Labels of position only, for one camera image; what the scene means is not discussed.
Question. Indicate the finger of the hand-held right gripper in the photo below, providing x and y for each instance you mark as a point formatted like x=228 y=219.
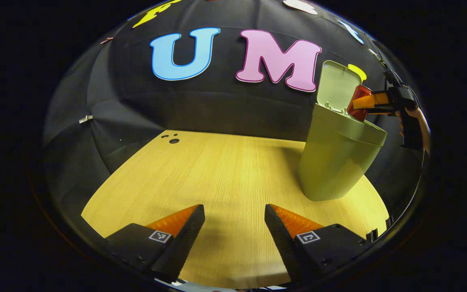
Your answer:
x=375 y=100

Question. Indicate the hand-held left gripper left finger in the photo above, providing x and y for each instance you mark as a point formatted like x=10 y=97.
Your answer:
x=183 y=243

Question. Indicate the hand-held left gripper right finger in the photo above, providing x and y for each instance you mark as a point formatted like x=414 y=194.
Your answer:
x=284 y=247

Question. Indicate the red pop can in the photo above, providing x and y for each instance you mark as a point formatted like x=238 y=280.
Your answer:
x=360 y=109

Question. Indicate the pale green desktop garbage bin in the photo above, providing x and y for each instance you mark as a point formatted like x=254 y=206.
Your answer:
x=335 y=162

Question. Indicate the wooden desktop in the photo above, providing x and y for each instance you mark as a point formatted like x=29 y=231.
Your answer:
x=217 y=170

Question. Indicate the black backdrop cloth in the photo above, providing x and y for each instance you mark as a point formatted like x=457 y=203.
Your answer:
x=225 y=105

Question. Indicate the white cloth clip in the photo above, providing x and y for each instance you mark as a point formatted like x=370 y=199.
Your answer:
x=86 y=119

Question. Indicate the pink cloth clip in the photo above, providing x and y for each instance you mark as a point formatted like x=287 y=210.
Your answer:
x=106 y=40

